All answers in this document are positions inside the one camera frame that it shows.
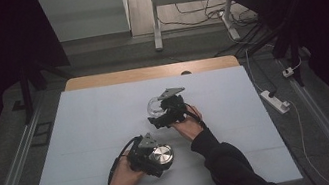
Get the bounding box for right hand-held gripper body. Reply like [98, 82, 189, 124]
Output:
[155, 84, 192, 129]

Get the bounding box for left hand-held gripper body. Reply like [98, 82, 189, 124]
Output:
[123, 131, 167, 180]

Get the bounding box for silver metal lid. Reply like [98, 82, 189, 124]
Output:
[146, 143, 176, 168]

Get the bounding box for clear glass jar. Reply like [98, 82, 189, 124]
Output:
[145, 94, 171, 120]

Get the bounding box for person's right hand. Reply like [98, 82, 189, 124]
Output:
[167, 102, 208, 146]

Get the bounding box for person's left hand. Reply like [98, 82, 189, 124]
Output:
[102, 151, 149, 185]

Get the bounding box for wooden table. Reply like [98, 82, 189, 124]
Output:
[62, 50, 241, 96]

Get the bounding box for white foam mat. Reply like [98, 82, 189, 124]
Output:
[8, 55, 304, 185]

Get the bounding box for white power strip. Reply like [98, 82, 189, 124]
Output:
[258, 85, 293, 118]

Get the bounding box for white plug adapter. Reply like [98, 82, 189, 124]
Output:
[281, 66, 297, 80]

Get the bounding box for grey cabinet panel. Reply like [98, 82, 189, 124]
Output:
[37, 0, 134, 47]

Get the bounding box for black metal stand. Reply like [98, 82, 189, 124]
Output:
[226, 0, 321, 98]
[5, 52, 81, 127]

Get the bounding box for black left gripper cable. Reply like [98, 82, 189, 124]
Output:
[100, 135, 151, 185]

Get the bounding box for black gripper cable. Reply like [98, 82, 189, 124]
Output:
[184, 99, 209, 133]
[100, 135, 151, 185]

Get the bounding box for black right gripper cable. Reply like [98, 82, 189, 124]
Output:
[184, 99, 209, 133]

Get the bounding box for black floor cables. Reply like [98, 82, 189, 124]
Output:
[155, 0, 276, 68]

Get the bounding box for black floor bracket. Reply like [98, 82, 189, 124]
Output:
[26, 120, 58, 149]

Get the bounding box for white power cable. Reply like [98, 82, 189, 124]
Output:
[243, 37, 329, 185]

